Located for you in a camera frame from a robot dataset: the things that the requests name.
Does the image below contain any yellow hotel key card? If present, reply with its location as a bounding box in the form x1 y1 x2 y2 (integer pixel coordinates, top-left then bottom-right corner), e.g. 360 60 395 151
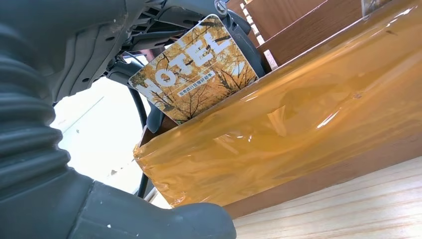
127 13 258 125

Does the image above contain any wooden compartment box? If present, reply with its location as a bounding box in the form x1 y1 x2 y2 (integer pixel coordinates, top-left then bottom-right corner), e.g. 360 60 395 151
133 0 422 220

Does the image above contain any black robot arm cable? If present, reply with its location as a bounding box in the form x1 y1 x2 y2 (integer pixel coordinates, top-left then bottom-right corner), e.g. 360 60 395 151
127 87 151 199

